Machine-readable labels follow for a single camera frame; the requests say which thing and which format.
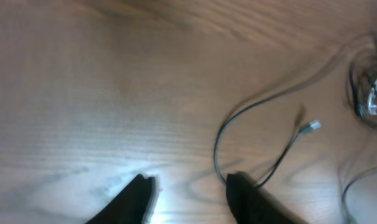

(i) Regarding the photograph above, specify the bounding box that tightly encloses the black USB cable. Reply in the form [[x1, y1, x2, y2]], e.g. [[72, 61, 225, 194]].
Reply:
[[213, 30, 377, 224]]

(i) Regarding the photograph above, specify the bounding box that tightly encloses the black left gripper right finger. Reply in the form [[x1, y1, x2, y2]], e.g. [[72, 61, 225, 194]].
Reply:
[[226, 172, 304, 224]]

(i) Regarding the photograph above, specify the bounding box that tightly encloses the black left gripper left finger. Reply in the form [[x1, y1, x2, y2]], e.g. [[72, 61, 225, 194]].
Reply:
[[86, 174, 157, 224]]

